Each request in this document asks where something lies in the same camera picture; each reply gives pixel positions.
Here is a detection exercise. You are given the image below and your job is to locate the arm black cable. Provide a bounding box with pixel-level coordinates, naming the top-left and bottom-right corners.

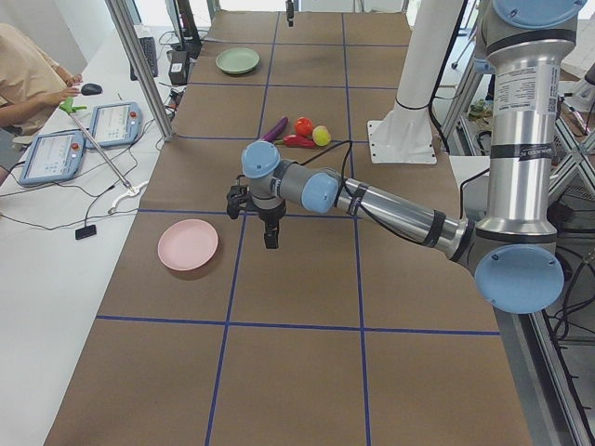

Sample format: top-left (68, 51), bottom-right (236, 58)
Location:
top-left (297, 139), bottom-right (447, 243)

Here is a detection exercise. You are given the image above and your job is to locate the black power box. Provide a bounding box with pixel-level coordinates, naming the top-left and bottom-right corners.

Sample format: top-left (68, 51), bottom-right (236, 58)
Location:
top-left (168, 51), bottom-right (190, 85)

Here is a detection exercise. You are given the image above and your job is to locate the seated person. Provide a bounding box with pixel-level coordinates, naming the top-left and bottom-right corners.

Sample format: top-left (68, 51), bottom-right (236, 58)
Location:
top-left (1, 23), bottom-right (83, 136)

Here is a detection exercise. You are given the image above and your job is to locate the blue teach pendant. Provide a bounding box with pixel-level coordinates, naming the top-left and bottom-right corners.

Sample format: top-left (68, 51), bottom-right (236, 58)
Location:
top-left (89, 101), bottom-right (143, 149)
top-left (19, 131), bottom-right (85, 187)

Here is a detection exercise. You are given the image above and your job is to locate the black keyboard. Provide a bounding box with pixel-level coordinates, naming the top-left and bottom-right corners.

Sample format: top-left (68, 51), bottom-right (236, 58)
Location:
top-left (138, 36), bottom-right (158, 78)

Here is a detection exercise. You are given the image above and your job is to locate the small black button box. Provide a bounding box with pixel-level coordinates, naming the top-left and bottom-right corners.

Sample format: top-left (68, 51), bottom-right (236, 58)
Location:
top-left (74, 224), bottom-right (97, 241)

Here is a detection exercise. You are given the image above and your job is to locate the near blue teach pendant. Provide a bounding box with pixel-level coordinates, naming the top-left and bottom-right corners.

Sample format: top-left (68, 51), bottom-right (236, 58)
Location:
top-left (19, 131), bottom-right (85, 187)

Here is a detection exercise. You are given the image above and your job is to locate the purple eggplant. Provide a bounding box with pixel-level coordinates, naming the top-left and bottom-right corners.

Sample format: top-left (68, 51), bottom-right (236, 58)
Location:
top-left (259, 116), bottom-right (289, 143)

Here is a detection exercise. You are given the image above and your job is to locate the red chili pepper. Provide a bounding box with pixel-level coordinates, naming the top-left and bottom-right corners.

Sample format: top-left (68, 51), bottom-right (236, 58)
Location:
top-left (274, 134), bottom-right (316, 149)

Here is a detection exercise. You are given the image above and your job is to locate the pink plate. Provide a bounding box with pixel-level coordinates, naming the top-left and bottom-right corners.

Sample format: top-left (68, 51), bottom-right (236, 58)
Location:
top-left (157, 218), bottom-right (218, 271)

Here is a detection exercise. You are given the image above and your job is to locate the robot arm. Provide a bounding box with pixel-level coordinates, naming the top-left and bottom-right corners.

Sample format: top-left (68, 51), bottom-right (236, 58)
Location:
top-left (285, 0), bottom-right (295, 28)
top-left (242, 1), bottom-right (582, 314)

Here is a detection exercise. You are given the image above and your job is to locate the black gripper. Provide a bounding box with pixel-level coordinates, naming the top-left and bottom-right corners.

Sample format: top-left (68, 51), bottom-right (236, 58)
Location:
top-left (252, 197), bottom-right (286, 249)

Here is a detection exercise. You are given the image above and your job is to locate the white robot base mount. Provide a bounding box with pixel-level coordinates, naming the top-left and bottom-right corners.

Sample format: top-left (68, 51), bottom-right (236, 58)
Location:
top-left (367, 0), bottom-right (466, 164)

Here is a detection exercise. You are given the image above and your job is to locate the green plate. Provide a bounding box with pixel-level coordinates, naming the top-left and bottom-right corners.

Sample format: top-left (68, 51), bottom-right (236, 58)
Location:
top-left (215, 47), bottom-right (260, 75)

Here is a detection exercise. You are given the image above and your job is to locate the black computer mouse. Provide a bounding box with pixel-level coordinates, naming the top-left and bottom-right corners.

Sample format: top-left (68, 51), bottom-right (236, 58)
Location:
top-left (80, 83), bottom-right (103, 96)

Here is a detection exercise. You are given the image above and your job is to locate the red pomegranate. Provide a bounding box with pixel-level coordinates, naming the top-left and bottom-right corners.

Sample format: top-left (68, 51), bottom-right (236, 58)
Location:
top-left (294, 117), bottom-right (314, 138)

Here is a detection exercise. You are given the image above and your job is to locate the metal reacher grabber tool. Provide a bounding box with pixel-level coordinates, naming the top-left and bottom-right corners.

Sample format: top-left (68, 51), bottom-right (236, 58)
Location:
top-left (59, 97), bottom-right (149, 215)

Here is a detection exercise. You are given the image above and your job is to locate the yellow pink peach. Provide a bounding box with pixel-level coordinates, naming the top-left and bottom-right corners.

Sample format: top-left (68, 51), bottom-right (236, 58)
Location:
top-left (311, 125), bottom-right (332, 147)

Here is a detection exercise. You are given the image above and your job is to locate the aluminium frame post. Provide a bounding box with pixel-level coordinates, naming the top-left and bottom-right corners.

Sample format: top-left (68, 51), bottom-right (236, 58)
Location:
top-left (105, 0), bottom-right (173, 142)

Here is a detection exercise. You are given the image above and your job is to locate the far blue teach pendant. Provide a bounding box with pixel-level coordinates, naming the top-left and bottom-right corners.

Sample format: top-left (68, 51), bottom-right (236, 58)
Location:
top-left (89, 101), bottom-right (143, 149)

